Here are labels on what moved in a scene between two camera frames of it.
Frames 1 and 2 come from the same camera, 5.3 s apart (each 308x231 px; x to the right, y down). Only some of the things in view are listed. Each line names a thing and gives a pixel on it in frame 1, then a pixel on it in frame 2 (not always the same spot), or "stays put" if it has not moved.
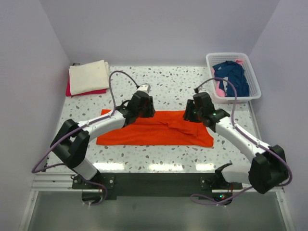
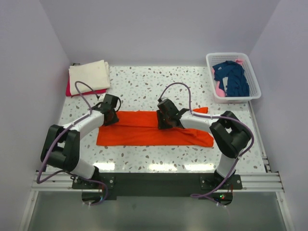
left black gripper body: x=147 y=111 -> x=114 y=119
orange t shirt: x=166 y=128 stays put
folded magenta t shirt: x=68 y=92 stays put
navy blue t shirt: x=235 y=73 stays put
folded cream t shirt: x=89 y=77 stays put
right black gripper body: x=191 y=113 -> x=163 y=121
